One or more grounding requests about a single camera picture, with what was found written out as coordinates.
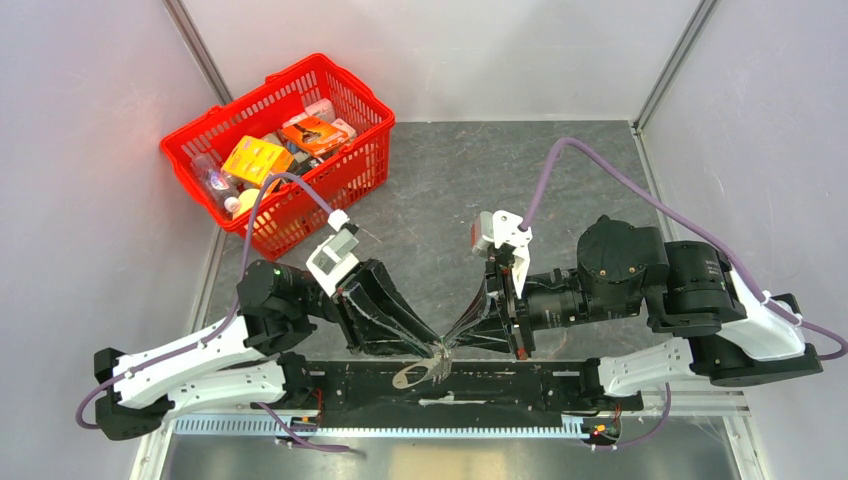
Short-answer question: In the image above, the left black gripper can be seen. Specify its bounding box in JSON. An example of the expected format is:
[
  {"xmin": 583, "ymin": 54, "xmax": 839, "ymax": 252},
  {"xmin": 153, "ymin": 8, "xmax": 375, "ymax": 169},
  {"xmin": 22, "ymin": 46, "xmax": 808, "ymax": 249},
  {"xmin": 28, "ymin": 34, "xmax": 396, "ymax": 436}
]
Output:
[{"xmin": 299, "ymin": 257, "xmax": 444, "ymax": 361}]

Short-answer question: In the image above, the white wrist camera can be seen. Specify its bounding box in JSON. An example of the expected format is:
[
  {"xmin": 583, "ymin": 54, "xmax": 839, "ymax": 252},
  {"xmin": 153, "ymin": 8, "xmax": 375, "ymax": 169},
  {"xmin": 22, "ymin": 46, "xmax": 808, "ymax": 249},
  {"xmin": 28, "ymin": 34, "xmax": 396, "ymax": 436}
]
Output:
[
  {"xmin": 306, "ymin": 228, "xmax": 360, "ymax": 297},
  {"xmin": 471, "ymin": 210, "xmax": 533, "ymax": 299}
]

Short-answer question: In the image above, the purple cable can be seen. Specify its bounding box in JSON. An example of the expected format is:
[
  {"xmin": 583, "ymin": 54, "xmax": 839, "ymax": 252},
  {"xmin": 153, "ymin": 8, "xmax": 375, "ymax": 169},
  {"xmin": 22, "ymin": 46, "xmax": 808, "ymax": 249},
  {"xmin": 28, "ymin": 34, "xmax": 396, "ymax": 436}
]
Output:
[
  {"xmin": 74, "ymin": 172, "xmax": 350, "ymax": 454},
  {"xmin": 519, "ymin": 137, "xmax": 848, "ymax": 453}
]

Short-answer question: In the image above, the yellow orange carton box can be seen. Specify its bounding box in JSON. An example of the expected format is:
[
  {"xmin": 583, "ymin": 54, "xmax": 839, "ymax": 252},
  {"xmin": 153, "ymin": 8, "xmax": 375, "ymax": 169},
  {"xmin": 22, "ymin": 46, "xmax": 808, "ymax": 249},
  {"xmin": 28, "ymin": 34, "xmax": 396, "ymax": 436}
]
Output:
[{"xmin": 222, "ymin": 136, "xmax": 294, "ymax": 189}]

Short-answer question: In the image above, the yellow round ball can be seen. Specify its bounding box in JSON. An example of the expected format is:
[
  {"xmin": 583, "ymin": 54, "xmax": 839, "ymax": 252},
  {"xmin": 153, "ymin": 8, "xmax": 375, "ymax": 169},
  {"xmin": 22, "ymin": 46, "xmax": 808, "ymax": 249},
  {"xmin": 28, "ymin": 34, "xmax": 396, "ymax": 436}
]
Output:
[{"xmin": 232, "ymin": 188, "xmax": 268, "ymax": 219}]

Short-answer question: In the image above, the clear plastic bottle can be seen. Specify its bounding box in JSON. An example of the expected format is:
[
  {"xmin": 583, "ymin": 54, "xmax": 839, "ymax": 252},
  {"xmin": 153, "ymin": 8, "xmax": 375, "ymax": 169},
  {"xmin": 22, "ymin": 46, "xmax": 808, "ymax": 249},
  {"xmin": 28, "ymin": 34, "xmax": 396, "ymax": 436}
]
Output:
[{"xmin": 190, "ymin": 153, "xmax": 241, "ymax": 214}]

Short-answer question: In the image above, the white slotted cable duct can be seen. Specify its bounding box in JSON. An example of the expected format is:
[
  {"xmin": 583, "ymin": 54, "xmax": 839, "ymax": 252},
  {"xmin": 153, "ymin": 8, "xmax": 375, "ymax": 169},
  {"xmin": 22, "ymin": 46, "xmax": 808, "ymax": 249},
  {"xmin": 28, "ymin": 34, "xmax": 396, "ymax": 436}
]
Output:
[{"xmin": 173, "ymin": 413, "xmax": 588, "ymax": 439}]

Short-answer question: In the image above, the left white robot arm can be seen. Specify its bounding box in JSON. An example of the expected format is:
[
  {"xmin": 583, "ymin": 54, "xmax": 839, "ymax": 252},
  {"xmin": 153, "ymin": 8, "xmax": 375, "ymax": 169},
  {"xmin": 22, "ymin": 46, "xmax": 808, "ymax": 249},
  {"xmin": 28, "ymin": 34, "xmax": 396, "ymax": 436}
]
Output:
[{"xmin": 85, "ymin": 260, "xmax": 440, "ymax": 441}]

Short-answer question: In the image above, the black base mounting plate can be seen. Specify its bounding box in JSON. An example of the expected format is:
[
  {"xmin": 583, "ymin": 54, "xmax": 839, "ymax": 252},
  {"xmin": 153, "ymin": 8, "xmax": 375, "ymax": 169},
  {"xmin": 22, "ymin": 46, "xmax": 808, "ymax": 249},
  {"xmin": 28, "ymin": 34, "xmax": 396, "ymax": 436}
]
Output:
[{"xmin": 250, "ymin": 360, "xmax": 677, "ymax": 429}]

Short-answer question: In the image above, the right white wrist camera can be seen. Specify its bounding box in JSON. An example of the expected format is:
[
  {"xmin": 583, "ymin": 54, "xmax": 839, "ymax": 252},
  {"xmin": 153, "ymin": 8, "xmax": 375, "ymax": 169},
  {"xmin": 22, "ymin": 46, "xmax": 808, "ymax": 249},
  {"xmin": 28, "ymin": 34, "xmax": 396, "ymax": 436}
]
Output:
[{"xmin": 471, "ymin": 210, "xmax": 533, "ymax": 299}]

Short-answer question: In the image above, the white small box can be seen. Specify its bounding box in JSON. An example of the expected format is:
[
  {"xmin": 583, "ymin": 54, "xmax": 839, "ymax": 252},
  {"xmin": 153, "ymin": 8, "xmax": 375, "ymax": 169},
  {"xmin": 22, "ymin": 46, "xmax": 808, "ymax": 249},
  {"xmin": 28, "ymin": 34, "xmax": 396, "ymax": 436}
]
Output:
[{"xmin": 282, "ymin": 98, "xmax": 337, "ymax": 128}]

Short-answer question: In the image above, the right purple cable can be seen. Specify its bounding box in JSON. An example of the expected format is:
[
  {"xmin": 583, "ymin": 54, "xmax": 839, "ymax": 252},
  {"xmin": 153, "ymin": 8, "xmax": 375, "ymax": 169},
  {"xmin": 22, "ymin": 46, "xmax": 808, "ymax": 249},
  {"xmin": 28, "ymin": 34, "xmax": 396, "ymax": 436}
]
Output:
[{"xmin": 519, "ymin": 137, "xmax": 848, "ymax": 453}]

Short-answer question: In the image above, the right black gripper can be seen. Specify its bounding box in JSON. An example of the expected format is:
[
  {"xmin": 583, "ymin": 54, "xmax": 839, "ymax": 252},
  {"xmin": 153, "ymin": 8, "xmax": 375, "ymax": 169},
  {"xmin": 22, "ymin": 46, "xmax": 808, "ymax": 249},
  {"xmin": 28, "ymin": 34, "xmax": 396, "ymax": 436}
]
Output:
[{"xmin": 443, "ymin": 256, "xmax": 642, "ymax": 360}]

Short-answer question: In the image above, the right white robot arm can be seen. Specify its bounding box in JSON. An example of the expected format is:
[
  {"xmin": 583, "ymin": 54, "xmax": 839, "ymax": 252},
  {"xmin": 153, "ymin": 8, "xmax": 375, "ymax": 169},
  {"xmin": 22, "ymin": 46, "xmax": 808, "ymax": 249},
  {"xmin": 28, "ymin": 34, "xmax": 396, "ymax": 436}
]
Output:
[{"xmin": 443, "ymin": 210, "xmax": 822, "ymax": 409}]

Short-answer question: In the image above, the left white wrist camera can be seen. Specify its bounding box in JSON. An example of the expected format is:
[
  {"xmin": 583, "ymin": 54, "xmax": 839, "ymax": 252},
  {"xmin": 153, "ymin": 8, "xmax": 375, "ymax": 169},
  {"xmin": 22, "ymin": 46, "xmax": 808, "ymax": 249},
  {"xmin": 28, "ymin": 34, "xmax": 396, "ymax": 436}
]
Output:
[{"xmin": 306, "ymin": 228, "xmax": 360, "ymax": 297}]

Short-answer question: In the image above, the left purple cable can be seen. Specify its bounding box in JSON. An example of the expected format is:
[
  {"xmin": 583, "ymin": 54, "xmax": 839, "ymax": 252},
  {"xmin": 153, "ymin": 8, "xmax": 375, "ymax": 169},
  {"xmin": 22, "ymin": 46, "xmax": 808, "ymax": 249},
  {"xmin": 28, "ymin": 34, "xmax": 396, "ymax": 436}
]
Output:
[{"xmin": 74, "ymin": 172, "xmax": 350, "ymax": 454}]

